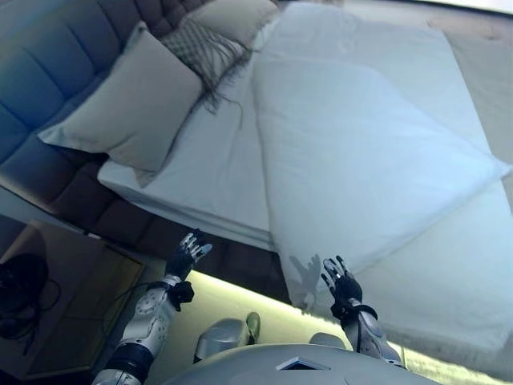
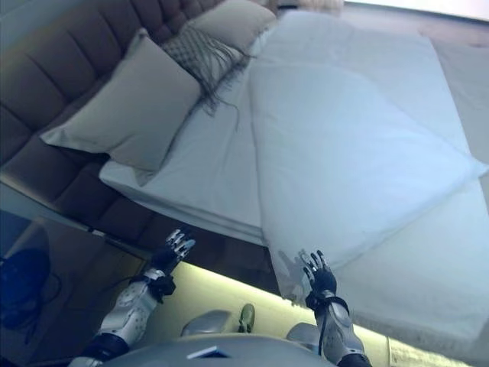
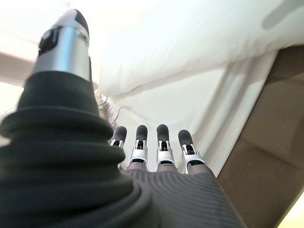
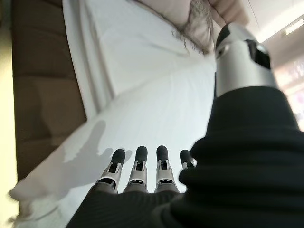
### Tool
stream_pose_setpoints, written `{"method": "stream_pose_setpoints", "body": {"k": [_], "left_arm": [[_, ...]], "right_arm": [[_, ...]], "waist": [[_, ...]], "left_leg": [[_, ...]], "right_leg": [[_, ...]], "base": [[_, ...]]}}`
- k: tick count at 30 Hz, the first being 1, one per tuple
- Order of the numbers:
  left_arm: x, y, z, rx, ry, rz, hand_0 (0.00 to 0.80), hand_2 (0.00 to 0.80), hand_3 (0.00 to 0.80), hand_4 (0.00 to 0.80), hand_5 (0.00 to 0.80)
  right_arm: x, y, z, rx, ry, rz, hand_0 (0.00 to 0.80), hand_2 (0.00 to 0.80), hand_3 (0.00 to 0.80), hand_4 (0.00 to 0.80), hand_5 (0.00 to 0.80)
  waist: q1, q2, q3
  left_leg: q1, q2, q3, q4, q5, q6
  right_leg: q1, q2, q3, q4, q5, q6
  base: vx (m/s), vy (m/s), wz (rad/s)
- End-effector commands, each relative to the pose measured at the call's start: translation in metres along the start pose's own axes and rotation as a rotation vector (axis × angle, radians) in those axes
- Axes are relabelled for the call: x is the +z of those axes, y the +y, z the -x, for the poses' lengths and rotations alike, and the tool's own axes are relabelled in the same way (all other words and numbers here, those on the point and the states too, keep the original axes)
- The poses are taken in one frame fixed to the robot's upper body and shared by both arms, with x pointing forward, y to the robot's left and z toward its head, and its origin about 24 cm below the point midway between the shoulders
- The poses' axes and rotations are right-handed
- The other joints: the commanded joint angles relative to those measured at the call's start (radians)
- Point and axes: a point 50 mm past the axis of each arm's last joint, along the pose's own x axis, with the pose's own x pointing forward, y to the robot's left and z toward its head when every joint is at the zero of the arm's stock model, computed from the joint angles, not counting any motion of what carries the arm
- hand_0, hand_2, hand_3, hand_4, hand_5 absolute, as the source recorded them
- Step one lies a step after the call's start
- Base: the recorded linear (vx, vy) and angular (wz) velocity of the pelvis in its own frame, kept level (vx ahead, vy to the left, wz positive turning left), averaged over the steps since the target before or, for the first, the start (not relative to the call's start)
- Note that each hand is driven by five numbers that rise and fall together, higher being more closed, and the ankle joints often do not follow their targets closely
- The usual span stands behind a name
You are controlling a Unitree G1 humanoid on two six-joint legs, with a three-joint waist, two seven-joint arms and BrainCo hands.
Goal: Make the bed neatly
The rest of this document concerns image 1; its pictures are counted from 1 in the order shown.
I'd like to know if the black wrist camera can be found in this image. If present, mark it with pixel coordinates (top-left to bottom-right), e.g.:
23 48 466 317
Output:
329 298 358 322
167 280 196 313

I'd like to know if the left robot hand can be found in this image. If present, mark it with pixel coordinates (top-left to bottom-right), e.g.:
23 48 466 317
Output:
166 228 214 282

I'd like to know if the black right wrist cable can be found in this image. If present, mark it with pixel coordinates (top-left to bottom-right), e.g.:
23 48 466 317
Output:
355 315 367 355

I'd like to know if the black cable bundle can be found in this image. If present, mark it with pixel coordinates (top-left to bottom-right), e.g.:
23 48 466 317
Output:
0 253 62 342

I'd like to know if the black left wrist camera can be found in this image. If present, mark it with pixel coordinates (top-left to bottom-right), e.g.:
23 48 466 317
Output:
167 280 196 313

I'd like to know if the woven fringed cushion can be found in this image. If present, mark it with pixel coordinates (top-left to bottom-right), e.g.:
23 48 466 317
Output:
159 17 258 130

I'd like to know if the grey robot torso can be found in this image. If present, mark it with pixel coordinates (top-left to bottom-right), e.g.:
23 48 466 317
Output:
131 343 426 385

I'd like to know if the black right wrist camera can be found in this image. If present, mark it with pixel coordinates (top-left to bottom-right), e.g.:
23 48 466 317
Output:
329 298 358 322

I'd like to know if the brown tufted headboard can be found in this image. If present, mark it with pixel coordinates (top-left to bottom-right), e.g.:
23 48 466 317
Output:
0 0 186 218

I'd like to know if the wooden nightstand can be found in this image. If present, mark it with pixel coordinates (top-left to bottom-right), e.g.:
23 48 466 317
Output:
0 217 148 385

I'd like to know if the silver left robot leg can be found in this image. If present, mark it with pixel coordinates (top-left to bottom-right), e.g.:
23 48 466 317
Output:
194 311 262 364

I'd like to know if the silver right robot leg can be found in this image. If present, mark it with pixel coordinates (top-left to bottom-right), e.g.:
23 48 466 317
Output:
307 331 357 353

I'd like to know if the brown upholstered bed frame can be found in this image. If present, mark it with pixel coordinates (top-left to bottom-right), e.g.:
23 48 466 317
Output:
79 159 293 298

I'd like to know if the white fitted sheet mattress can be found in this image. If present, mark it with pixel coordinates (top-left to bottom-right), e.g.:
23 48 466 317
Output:
96 22 282 253

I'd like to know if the large beige pillow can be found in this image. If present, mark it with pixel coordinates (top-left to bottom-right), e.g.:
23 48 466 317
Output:
37 20 204 174
181 0 281 52

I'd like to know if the silver robot leg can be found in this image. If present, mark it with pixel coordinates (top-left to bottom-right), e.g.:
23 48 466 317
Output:
307 331 357 353
194 311 262 364

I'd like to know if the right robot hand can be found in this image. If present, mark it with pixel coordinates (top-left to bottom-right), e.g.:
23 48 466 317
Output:
320 254 365 310

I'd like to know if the white duvet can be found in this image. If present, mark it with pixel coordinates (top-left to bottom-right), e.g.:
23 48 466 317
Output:
249 2 513 353

